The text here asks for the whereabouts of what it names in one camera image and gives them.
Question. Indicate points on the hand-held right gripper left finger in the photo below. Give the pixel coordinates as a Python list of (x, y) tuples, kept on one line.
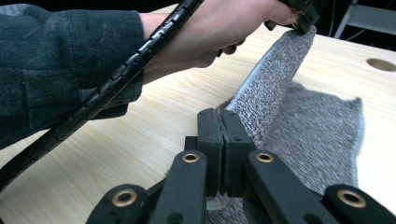
[(213, 149)]

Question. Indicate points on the white metal stand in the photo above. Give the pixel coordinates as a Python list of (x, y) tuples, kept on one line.
[(370, 21)]

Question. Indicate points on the grey knitted cloth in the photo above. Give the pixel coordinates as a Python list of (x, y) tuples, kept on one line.
[(280, 109)]

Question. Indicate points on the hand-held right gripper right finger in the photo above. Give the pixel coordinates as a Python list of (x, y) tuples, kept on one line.
[(235, 149)]

